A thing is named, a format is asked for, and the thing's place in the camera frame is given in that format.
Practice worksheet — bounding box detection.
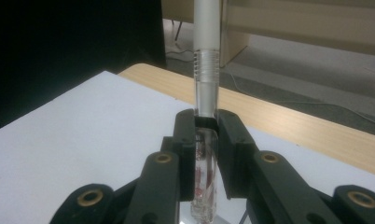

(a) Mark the dark curtain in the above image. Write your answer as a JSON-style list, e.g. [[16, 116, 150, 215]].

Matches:
[[0, 0, 169, 134]]

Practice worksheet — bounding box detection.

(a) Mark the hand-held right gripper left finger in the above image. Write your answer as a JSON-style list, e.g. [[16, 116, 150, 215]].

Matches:
[[124, 108, 198, 224]]

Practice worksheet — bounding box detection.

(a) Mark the clear ballpoint pen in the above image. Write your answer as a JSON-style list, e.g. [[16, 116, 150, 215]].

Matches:
[[189, 0, 221, 224]]

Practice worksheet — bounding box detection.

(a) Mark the thin black floor cable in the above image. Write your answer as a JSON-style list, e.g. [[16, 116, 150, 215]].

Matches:
[[166, 19, 197, 63]]

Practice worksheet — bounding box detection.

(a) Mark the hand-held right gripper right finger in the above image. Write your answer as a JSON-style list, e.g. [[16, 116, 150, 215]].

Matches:
[[216, 108, 342, 224]]

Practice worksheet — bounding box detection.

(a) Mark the light wooden bench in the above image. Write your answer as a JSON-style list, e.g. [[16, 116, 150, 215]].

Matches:
[[160, 0, 375, 68]]

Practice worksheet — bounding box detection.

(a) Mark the light wooden table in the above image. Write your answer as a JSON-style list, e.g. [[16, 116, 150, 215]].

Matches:
[[118, 63, 375, 179]]

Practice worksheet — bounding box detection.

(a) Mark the white table cover board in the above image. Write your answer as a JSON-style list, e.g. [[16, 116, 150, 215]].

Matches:
[[0, 70, 375, 224]]

